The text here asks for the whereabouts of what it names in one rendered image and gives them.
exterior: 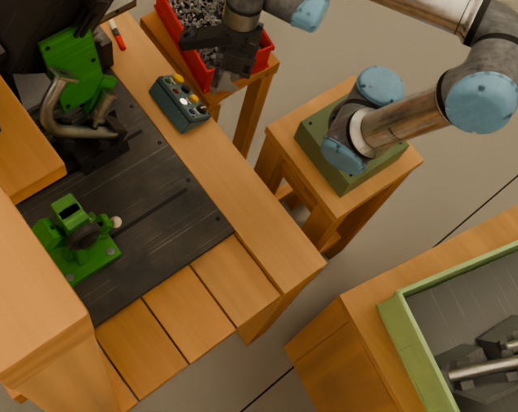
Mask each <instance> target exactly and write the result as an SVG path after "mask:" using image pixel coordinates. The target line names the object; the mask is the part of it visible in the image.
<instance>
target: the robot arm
mask: <svg viewBox="0 0 518 412"><path fill-rule="evenodd" d="M369 1H372V2H375V3H377V4H379V5H382V6H384V7H387V8H390V9H391V10H394V11H397V12H399V13H402V14H404V15H407V16H409V17H412V18H414V19H416V20H420V21H421V22H424V23H426V24H429V25H432V26H434V27H436V28H438V29H442V30H443V31H446V32H448V33H451V34H454V35H456V36H458V37H459V39H460V42H461V44H463V45H466V46H468V47H470V48H471V50H470V52H469V54H468V56H467V58H466V60H465V61H464V62H463V63H462V64H460V65H458V66H456V67H454V68H452V69H449V70H447V71H445V72H444V73H442V75H441V76H440V77H439V79H438V81H437V83H436V84H435V85H433V86H431V87H428V88H426V89H423V90H421V91H420V92H416V93H414V94H412V95H410V96H406V97H405V98H403V97H404V92H405V89H404V84H403V82H402V80H401V78H400V76H399V75H398V74H397V73H396V72H394V71H393V70H391V69H388V68H387V67H384V66H379V65H376V66H370V67H368V68H366V69H364V70H363V71H362V72H361V74H359V75H358V77H357V79H356V82H355V84H354V86H353V88H352V89H351V92H350V93H349V95H348V97H347V98H346V99H345V100H344V101H341V102H340V103H338V104H337V105H336V106H335V107H334V109H333V111H332V113H331V114H330V116H329V119H328V133H327V135H326V136H324V140H323V142H322V144H321V147H320V150H321V152H322V155H323V157H324V158H325V159H326V160H327V161H328V162H329V163H330V164H331V165H332V166H334V167H335V168H337V169H339V170H341V171H343V172H346V173H349V174H354V175H358V174H361V173H362V172H363V171H364V170H365V169H366V168H367V164H368V162H369V161H370V160H372V159H376V158H379V157H381V156H383V155H384V154H385V153H386V152H387V151H388V150H389V148H390V146H393V145H396V144H398V143H401V142H403V141H407V140H410V139H413V138H415V137H419V136H421V135H424V134H427V133H429V132H434V131H435V130H438V129H441V128H445V127H448V126H450V125H453V126H454V127H457V128H459V129H461V130H463V131H464V132H469V133H472V132H476V134H488V133H492V132H496V131H498V130H500V129H501V128H503V127H504V126H505V125H506V124H507V123H508V122H509V120H510V119H511V117H512V115H513V114H514V113H515V112H516V109H517V107H518V13H517V12H515V11H514V10H512V9H511V8H510V7H508V6H507V5H505V4H503V3H501V2H499V1H497V0H369ZM328 6H329V0H226V1H225V5H224V9H223V12H222V20H221V25H212V26H206V27H200V28H194V29H184V30H182V32H181V36H180V39H179V43H178V44H179V46H180V49H181V50H182V51H183V52H184V51H191V50H198V49H204V48H210V47H217V54H216V58H215V62H214V67H215V69H214V72H213V76H212V82H211V86H210V90H211V92H212V94H213V95H216V92H236V91H237V90H238V86H237V85H236V84H234V83H232V82H236V81H238V80H239V77H240V78H246V79H250V76H251V73H252V68H253V66H254V64H255V63H254V62H256V60H257V59H255V58H256V54H257V52H258V49H259V45H260V41H261V36H262V31H263V26H264V24H263V23H260V22H259V20H260V16H261V11H265V12H267V13H269V14H271V15H273V16H275V17H277V18H279V19H281V20H283V21H285V22H287V23H289V24H290V25H291V26H292V27H298V28H299V29H302V30H305V31H306V32H308V33H313V32H315V31H316V30H317V29H318V28H319V26H320V24H321V22H322V20H323V18H324V17H325V14H326V12H327V10H328Z"/></svg>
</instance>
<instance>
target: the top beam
mask: <svg viewBox="0 0 518 412"><path fill-rule="evenodd" d="M94 333H95V330H94V327H93V324H92V320H91V317H90V315H89V312H88V309H87V308H86V307H85V306H84V304H83V302H82V301H81V299H80V298H79V297H78V295H77V294H76V293H75V291H74V289H73V288H72V287H71V285H70V284H69V282H68V281H67V279H66V278H65V277H64V275H63V274H62V272H61V271H60V269H59V268H58V266H57V265H56V264H55V262H54V261H53V260H52V258H51V256H50V255H49V253H48V252H47V251H46V249H45V248H44V247H43V245H42V244H41V242H40V241H39V239H38V237H37V236H36V235H35V234H34V232H33V231H32V229H31V228H30V226H29V225H28V223H27V222H26V220H25V219H24V218H23V217H22V215H21V214H20V212H19V210H18V209H17V208H16V206H15V205H14V204H13V202H12V201H11V199H10V198H9V196H8V195H7V193H6V191H5V190H4V189H3V188H2V186H1V185H0V383H2V384H3V385H5V386H6V387H8V388H10V389H11V390H13V389H16V388H17V387H19V386H20V385H21V384H23V383H25V382H26V381H28V380H29V379H30V378H32V377H33V376H34V375H36V374H38V373H39V372H41V371H42V370H43V369H45V368H47V367H48V366H49V365H51V364H52V363H54V362H55V361H57V360H58V359H60V358H61V357H62V356H64V355H65V354H67V353H68V352H70V351H71V350H73V349H74V348H76V347H77V346H78V345H80V344H81V343H83V342H84V341H86V340H87V339H89V338H90V337H91V336H93V334H94Z"/></svg>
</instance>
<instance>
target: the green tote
mask: <svg viewBox="0 0 518 412"><path fill-rule="evenodd" d="M516 252H518V240H517V241H514V242H512V243H510V244H507V245H504V246H502V247H500V248H498V249H495V250H493V251H490V252H488V253H485V254H483V255H480V256H479V257H475V258H473V259H471V260H469V261H466V262H464V263H461V264H459V265H456V266H454V267H451V268H449V269H447V270H445V271H442V272H440V273H437V274H435V275H432V276H430V277H427V278H426V279H423V280H420V281H418V282H416V283H413V284H411V285H408V286H406V287H403V288H402V289H398V290H396V291H395V292H394V294H395V295H393V296H392V297H391V298H389V299H387V300H386V301H385V302H381V303H379V304H377V310H378V312H379V314H380V317H381V318H382V321H383V323H384V325H385V326H386V329H387V331H388V333H389V335H390V337H391V340H392V342H393V343H394V345H395V348H396V350H397V352H398V353H399V355H400V359H401V360H402V362H403V364H404V367H405V369H406V370H407V372H408V374H409V377H410V379H411V381H412V383H413V385H414V387H415V389H416V391H417V393H418V395H419V398H420V400H421V402H422V404H423V406H424V408H425V410H426V412H460V410H459V408H458V405H457V403H456V401H455V400H454V398H453V395H452V393H451V391H450V390H449V387H448V385H447V383H446V382H445V380H444V377H443V375H442V373H441V372H440V369H439V367H438V365H437V364H436V362H435V359H434V357H433V355H432V354H431V351H430V349H429V347H428V346H427V344H426V341H425V338H424V337H423V335H422V332H421V330H420V329H419V327H418V324H417V322H416V320H415V319H414V317H413V314H412V312H411V311H410V309H409V306H408V304H407V302H406V301H405V299H406V298H410V297H412V296H414V295H416V294H418V293H421V292H424V291H426V290H428V289H431V288H433V287H436V286H437V285H439V284H443V283H445V282H447V281H449V280H452V279H454V278H457V277H459V276H461V275H464V274H466V273H468V272H470V271H474V270H476V269H478V268H480V267H483V266H485V265H488V264H490V263H492V262H495V261H497V260H499V259H501V258H504V257H507V256H509V255H511V254H513V253H516Z"/></svg>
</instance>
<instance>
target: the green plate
mask: <svg viewBox="0 0 518 412"><path fill-rule="evenodd" d="M80 24H81V23H80V21H79V23H78V25H77V27H76V28H71V26H69V27H67V28H65V29H62V30H61V31H59V32H58V33H56V34H53V35H52V36H50V37H48V38H45V39H43V40H42V41H40V42H38V47H39V50H40V52H41V54H42V58H43V61H44V63H45V66H46V68H47V72H48V73H45V74H46V76H47V77H48V78H49V79H50V80H51V81H52V79H53V78H54V75H53V73H52V72H51V71H50V70H49V69H48V68H49V66H54V67H57V68H62V69H68V70H70V71H71V72H72V73H73V74H74V76H75V77H76V78H77V79H78V80H79V82H78V83H71V82H68V83H67V85H66V87H65V90H64V91H63V92H62V94H61V96H60V99H59V100H58V101H59V103H60V107H61V109H62V111H63V112H64V113H66V112H68V111H70V110H72V109H73V108H75V107H77V106H79V105H81V104H82V103H84V102H86V101H88V100H90V99H92V98H93V96H94V94H95V92H96V89H97V88H98V86H99V84H100V81H101V79H102V78H104V75H103V72H102V69H101V66H100V61H99V57H98V55H97V51H96V46H95V43H94V40H93V37H92V32H91V28H90V29H89V30H88V31H87V33H86V35H85V37H84V38H80V37H79V36H78V38H75V37H74V34H75V32H76V31H77V29H78V27H79V26H80Z"/></svg>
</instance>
